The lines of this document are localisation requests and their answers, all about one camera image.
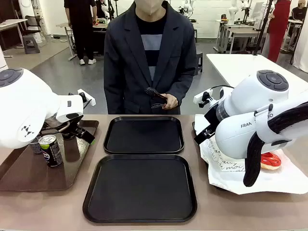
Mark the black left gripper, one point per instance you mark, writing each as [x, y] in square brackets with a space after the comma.
[72, 131]

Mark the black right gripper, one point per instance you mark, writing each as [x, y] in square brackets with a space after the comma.
[213, 118]

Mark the black Pepsi soda can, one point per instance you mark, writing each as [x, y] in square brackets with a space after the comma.
[51, 151]
[36, 148]

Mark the perforated serving tongs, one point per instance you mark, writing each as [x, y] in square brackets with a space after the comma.
[154, 93]

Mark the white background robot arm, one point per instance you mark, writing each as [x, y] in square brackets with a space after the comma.
[102, 8]
[186, 7]
[233, 12]

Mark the person's right forearm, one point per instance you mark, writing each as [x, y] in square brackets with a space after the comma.
[111, 98]

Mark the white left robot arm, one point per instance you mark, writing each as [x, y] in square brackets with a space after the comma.
[24, 101]

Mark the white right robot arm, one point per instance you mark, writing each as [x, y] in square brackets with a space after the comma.
[240, 115]

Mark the person's left hand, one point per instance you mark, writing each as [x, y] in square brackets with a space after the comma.
[171, 102]

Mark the white printed paper donut box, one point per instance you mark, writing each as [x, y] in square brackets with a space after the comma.
[225, 166]

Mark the white paper sheet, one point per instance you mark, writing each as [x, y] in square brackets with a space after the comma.
[223, 179]

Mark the black plastic serving tray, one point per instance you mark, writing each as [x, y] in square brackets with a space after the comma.
[144, 137]
[139, 190]

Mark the brown plastic serving tray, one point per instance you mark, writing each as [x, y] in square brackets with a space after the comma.
[36, 175]

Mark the red glazed donut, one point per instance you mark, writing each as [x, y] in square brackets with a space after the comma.
[270, 160]

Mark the large white table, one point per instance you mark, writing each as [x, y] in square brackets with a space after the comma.
[231, 67]

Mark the black stool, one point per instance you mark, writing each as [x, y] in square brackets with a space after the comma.
[199, 61]

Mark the person's torso in dark blazer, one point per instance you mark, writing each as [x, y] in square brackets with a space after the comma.
[125, 60]

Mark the grey plastic step stool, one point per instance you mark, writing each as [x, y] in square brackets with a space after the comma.
[31, 44]

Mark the bystander in black clothes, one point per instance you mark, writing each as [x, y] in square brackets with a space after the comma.
[81, 29]

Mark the grey background table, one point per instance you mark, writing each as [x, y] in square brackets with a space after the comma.
[66, 26]

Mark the white background workbench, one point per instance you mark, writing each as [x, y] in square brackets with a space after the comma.
[240, 31]

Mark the black office chair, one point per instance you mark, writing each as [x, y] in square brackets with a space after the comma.
[32, 24]

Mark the black stand pole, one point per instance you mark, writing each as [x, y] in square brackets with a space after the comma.
[263, 26]

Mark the bystander in red dress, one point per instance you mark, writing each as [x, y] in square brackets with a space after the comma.
[278, 31]

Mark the white background desk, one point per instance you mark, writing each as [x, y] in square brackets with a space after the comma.
[9, 24]

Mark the beige face mask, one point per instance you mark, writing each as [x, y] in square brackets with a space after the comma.
[149, 7]

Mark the seated bystander with cap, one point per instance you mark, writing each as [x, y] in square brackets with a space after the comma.
[298, 16]

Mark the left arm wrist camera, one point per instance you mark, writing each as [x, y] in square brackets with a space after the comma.
[89, 98]

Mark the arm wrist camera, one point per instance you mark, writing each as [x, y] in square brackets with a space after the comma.
[89, 98]
[202, 96]

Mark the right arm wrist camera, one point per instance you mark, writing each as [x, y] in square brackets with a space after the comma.
[202, 96]

